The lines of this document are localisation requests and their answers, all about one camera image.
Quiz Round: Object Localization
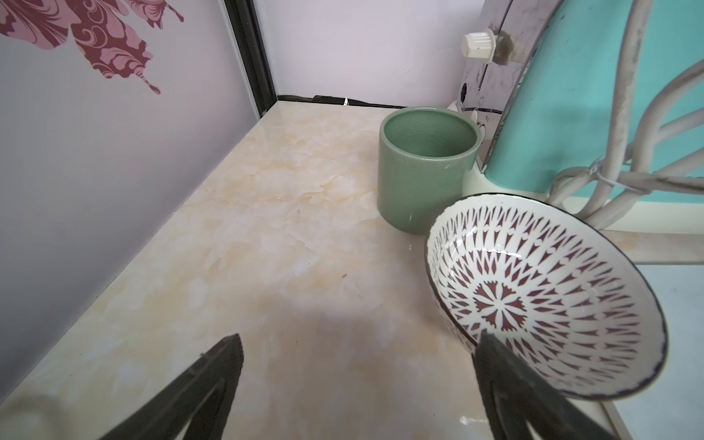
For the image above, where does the mint green toaster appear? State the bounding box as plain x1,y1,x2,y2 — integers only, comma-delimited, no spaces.
454,1,703,235

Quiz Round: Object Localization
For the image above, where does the white toaster power cord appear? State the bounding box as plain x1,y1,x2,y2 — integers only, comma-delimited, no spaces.
546,0,704,231

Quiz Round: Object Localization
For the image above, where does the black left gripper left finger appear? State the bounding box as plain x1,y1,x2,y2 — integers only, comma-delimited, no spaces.
103,334,244,439

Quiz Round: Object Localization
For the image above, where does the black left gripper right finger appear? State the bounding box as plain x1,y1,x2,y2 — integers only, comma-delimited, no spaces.
473,335,614,439

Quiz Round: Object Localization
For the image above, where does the green ceramic cup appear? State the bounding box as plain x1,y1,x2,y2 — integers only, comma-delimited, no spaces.
377,107,484,235

